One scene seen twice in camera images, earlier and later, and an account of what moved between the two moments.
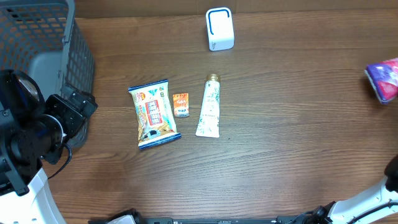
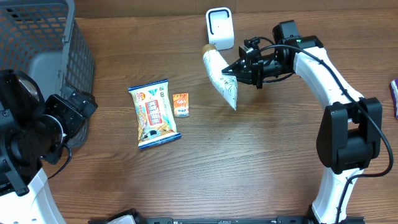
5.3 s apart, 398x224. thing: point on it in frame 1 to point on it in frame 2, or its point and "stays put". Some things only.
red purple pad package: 384,77 to 394,87
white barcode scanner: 220,28 stays put
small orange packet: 181,105 stays put
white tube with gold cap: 209,122 to 227,83
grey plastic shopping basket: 43,38 stays put
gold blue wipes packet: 153,114 stays put
